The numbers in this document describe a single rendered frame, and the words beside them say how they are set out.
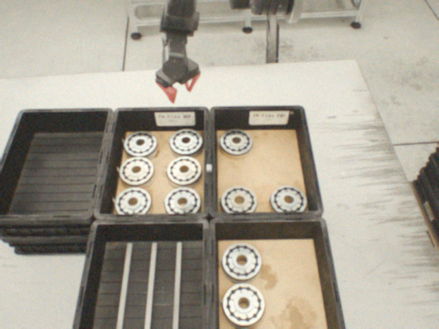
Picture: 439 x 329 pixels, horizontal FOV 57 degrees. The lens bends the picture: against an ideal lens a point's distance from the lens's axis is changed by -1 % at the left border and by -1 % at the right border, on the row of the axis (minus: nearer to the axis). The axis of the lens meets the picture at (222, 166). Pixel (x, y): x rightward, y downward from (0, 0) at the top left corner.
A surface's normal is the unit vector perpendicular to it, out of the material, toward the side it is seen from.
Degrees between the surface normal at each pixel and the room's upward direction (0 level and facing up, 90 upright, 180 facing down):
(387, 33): 0
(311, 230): 90
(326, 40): 0
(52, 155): 0
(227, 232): 90
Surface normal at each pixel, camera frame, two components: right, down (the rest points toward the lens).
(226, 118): 0.02, 0.80
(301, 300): 0.00, -0.59
